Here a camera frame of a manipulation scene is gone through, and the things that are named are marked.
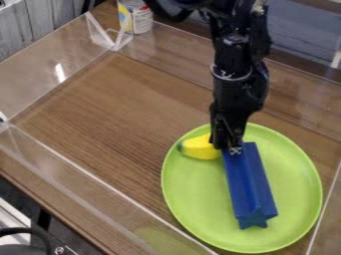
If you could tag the yellow toy banana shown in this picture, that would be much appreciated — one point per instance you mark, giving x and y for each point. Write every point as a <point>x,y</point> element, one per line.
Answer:
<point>198,148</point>

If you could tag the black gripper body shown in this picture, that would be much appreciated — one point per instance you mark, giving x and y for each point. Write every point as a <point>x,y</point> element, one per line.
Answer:
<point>238,97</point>

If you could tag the clear acrylic corner bracket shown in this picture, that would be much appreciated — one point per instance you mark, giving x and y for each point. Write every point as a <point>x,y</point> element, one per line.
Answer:
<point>110,38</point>

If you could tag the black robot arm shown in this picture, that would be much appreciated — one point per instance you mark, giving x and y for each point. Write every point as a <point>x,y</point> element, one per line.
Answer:
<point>241,43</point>

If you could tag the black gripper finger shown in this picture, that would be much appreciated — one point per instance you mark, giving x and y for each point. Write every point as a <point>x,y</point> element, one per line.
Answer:
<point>217,132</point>
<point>235,130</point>

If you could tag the green round plate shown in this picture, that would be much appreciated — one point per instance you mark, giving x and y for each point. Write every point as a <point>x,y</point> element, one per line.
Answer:
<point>195,193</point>

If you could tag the white yellow can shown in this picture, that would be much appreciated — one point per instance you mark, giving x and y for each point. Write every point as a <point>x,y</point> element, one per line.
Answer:
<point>135,16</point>

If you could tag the clear acrylic enclosure wall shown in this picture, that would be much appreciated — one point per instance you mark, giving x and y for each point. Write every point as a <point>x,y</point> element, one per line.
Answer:
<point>94,116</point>

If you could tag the blue plastic block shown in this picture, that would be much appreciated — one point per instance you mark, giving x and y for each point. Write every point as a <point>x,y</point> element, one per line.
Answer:
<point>249,189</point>

